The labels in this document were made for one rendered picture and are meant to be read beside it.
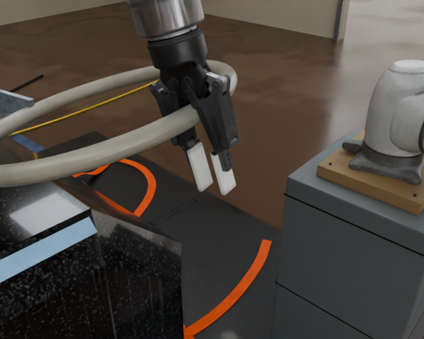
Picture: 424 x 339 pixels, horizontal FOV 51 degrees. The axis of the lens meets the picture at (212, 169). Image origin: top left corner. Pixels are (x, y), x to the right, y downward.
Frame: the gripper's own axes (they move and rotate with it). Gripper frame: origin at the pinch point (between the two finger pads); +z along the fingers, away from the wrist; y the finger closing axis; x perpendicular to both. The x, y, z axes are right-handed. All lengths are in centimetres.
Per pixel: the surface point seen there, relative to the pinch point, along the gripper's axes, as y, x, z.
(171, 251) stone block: 41, -17, 38
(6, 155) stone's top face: 74, -2, 4
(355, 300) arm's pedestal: 4, -43, 65
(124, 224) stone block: 40.0, -6.7, 22.1
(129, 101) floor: 254, -182, 58
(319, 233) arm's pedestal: 12, -45, 45
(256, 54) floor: 242, -354, 73
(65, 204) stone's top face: 44.3, 2.5, 11.8
